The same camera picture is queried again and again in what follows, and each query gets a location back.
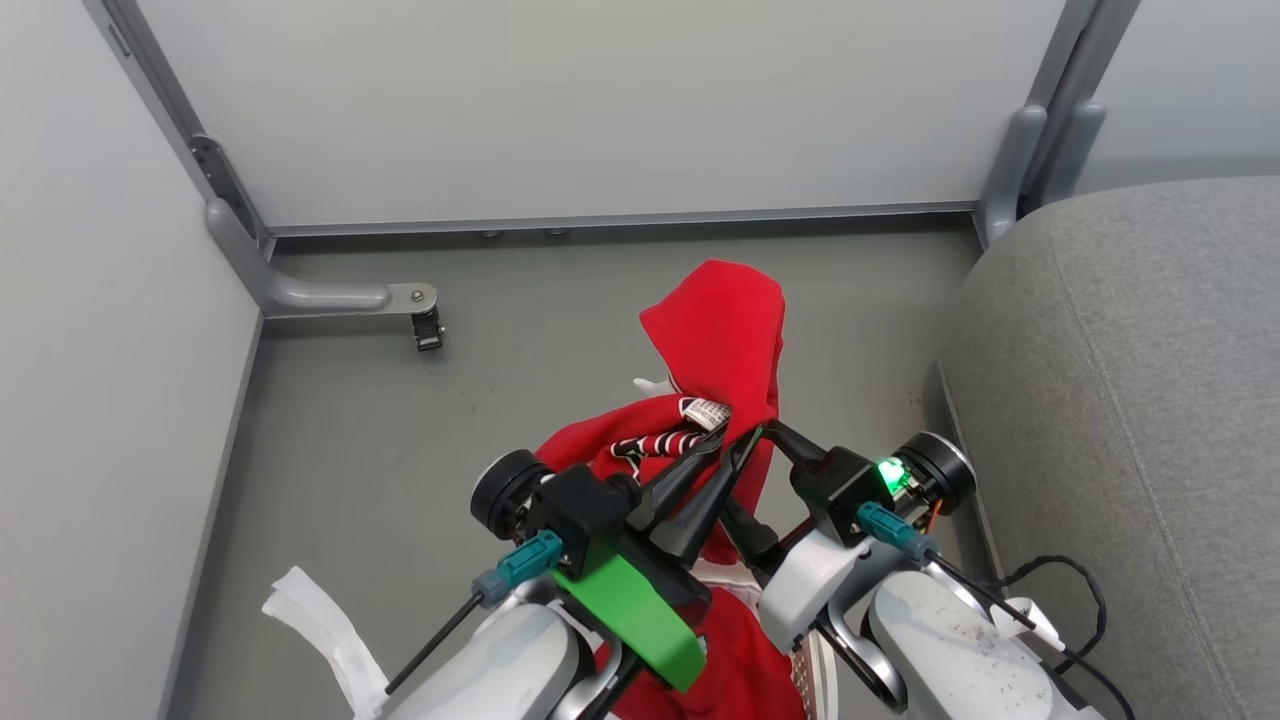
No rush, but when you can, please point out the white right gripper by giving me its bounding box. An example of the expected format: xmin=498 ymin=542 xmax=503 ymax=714
xmin=649 ymin=421 xmax=873 ymax=657

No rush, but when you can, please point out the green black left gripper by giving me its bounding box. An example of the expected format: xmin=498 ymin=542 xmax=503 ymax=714
xmin=553 ymin=427 xmax=728 ymax=694

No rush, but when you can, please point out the red hooded sweatshirt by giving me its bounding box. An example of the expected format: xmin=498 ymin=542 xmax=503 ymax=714
xmin=535 ymin=259 xmax=813 ymax=720

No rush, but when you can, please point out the white laundry basket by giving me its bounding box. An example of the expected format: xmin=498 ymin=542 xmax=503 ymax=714
xmin=788 ymin=628 xmax=843 ymax=720

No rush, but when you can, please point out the grey fabric sofa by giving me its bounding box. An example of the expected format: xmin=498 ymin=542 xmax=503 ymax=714
xmin=937 ymin=177 xmax=1280 ymax=720

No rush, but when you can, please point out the grey metal partition foot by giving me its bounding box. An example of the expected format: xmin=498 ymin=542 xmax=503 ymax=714
xmin=85 ymin=0 xmax=439 ymax=321

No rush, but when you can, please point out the black cable with teal plug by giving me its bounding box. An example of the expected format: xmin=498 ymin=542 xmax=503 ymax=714
xmin=384 ymin=530 xmax=566 ymax=697
xmin=855 ymin=501 xmax=1011 ymax=613

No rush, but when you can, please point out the grey partition bottom rail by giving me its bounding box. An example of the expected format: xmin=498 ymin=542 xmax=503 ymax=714
xmin=268 ymin=202 xmax=981 ymax=239

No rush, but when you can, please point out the thin black looped cable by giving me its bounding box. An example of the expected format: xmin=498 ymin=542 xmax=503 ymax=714
xmin=985 ymin=554 xmax=1141 ymax=720

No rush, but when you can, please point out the white fabric strap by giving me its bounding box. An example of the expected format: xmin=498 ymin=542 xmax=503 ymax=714
xmin=261 ymin=566 xmax=393 ymax=720

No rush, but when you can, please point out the grey partition post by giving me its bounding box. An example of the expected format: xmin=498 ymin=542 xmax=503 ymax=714
xmin=1030 ymin=0 xmax=1143 ymax=216
xmin=975 ymin=0 xmax=1101 ymax=249

